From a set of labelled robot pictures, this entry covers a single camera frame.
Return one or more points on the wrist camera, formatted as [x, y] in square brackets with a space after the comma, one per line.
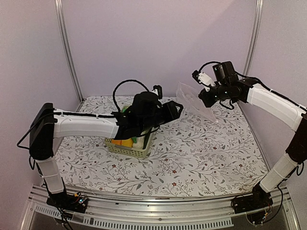
[202, 78]
[157, 89]

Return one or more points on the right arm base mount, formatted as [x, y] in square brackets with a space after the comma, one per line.
[257, 200]

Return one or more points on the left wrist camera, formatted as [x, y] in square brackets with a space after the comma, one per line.
[157, 89]

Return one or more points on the orange fruit toy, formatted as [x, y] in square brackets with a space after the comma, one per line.
[116, 142]

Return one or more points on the floral patterned tablecloth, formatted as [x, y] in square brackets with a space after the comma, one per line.
[191, 156]

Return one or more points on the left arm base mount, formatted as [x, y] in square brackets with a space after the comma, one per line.
[76, 202]

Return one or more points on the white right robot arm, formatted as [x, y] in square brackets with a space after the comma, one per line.
[251, 91]

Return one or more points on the yellow lemon toy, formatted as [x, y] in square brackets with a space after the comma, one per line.
[127, 143]

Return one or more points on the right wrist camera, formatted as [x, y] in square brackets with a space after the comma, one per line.
[202, 78]

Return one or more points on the green bok choy toy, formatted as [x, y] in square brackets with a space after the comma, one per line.
[141, 142]

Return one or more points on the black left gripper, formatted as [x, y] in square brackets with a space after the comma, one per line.
[171, 113]

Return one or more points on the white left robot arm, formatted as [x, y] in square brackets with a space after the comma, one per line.
[52, 123]

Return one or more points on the yellow-green fruit toy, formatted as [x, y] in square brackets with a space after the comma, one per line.
[124, 108]

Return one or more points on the aluminium front rail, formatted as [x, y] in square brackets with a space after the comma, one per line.
[112, 211]

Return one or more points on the left aluminium frame post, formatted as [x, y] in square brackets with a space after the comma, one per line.
[67, 49]

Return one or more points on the beige perforated plastic basket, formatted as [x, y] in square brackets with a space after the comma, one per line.
[138, 153]

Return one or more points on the clear zip top bag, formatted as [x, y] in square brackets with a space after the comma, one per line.
[188, 97]

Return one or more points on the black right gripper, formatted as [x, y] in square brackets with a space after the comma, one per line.
[208, 102]

